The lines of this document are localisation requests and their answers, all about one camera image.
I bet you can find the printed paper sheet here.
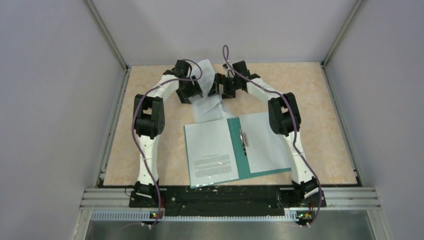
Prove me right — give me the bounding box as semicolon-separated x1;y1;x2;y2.
183;119;239;189
189;59;234;123

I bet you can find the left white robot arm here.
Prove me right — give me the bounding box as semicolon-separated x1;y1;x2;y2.
131;59;203;207

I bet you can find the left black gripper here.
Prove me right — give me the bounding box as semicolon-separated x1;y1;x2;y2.
176;75;203;105

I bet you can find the grey slotted cable duct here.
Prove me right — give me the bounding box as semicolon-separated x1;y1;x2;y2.
90;210;299;222

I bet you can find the aluminium frame rail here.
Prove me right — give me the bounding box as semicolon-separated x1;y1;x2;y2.
79;187;381;210

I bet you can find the purple cable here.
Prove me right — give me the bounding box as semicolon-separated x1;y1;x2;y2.
131;59;204;228
222;44;324;228

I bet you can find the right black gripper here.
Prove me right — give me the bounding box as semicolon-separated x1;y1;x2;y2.
207;74;240;101

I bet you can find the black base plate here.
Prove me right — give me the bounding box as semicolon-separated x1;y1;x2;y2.
129;185;327;217

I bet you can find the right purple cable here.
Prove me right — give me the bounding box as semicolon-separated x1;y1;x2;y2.
222;44;324;228

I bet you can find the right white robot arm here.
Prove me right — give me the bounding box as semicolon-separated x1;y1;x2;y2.
216;61;323;206

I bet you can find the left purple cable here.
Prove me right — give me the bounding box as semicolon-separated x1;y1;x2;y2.
131;59;204;228

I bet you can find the green file folder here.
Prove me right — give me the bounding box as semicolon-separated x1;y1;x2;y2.
183;117;292;189

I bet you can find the metal folder clip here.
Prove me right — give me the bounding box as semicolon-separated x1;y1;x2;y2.
239;128;248;156

